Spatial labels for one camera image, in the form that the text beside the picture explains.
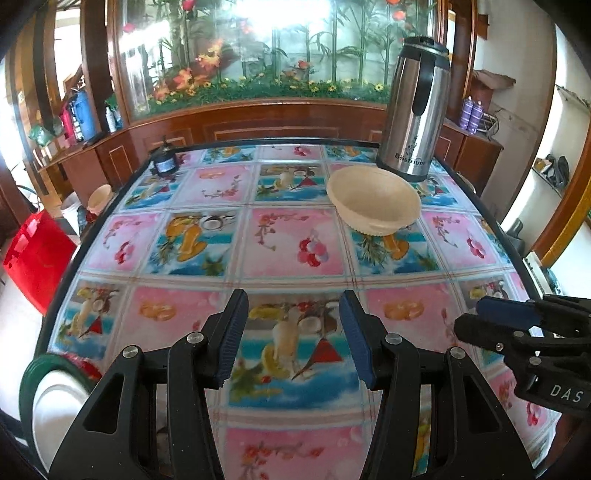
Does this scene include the red scalloped plate front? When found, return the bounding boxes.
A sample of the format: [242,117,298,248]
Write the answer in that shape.
[62,352,102,382]

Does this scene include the stacked bowls on stool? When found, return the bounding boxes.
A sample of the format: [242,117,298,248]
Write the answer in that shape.
[85,184,113,222]

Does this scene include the cream plastic bowl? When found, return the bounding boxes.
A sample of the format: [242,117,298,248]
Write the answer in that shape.
[327,165,422,237]

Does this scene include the pink thermos flask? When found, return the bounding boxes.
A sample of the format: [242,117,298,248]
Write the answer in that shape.
[60,106,77,146]

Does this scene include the purple spray cans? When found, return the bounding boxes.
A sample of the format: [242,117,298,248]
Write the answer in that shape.
[459,96,484,135]

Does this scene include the floral fruit tablecloth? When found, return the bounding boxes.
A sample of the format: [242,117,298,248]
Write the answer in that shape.
[45,144,529,479]

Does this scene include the blue thermos flask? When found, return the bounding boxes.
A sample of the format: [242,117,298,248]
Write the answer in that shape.
[73,91,98,141]

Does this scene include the wooden sideboard cabinet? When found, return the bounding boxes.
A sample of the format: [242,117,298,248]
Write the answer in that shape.
[38,97,505,199]

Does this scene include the large white bowl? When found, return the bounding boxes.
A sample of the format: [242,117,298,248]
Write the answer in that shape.
[32,370,90,472]

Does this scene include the stainless steel thermos jug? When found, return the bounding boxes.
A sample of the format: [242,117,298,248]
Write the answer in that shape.
[377,36,451,182]

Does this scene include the red shopping bag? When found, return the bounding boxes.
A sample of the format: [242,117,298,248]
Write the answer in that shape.
[3,210,76,315]

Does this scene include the dark green plastic basin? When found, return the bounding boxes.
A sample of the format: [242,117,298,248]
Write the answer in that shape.
[19,353,98,450]

